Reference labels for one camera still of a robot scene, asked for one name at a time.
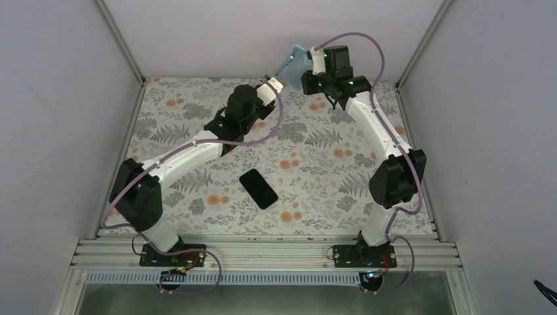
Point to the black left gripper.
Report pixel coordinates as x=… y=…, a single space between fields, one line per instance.
x=270 y=109

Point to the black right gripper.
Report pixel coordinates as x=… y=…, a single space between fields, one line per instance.
x=308 y=89

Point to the phone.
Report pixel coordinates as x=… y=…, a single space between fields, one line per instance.
x=294 y=66

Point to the black smartphone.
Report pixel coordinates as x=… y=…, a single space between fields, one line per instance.
x=258 y=189

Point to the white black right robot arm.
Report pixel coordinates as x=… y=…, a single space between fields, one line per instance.
x=396 y=185

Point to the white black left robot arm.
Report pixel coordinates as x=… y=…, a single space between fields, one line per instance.
x=137 y=190

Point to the floral patterned table mat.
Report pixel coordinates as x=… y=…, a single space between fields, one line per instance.
x=319 y=163

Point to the black object at right edge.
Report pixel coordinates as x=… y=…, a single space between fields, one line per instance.
x=546 y=292

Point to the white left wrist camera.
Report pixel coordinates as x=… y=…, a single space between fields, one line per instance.
x=267 y=92

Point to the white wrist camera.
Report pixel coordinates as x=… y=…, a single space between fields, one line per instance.
x=267 y=92
x=317 y=56

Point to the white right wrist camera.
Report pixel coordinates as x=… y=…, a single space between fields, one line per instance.
x=317 y=56

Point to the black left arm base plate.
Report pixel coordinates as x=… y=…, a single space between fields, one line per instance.
x=150 y=257

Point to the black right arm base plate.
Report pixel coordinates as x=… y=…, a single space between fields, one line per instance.
x=352 y=256

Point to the white slotted cable duct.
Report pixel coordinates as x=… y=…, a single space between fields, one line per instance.
x=226 y=278

